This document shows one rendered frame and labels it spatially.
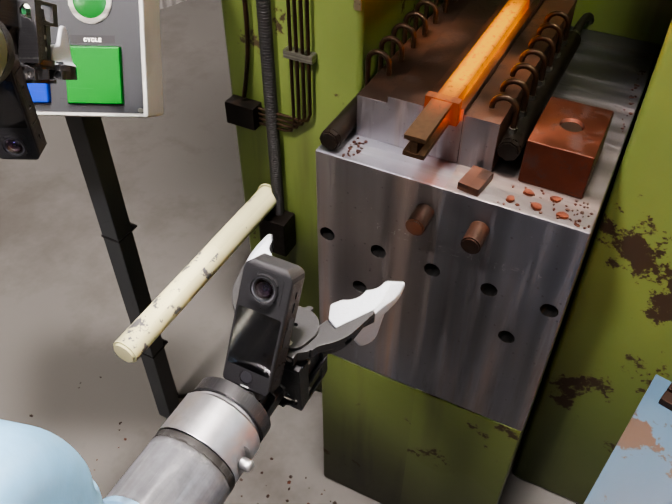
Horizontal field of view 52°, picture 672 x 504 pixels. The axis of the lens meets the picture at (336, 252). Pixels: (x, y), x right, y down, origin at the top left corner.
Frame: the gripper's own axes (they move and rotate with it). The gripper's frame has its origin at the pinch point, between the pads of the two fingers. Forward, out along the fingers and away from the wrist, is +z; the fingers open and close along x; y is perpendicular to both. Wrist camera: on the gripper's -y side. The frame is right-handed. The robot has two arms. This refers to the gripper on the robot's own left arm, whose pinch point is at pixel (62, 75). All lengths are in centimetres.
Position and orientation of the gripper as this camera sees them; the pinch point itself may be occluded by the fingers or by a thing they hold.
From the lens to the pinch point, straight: 91.4
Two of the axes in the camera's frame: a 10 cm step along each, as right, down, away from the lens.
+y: 0.2, -9.7, -2.4
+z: 0.3, -2.4, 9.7
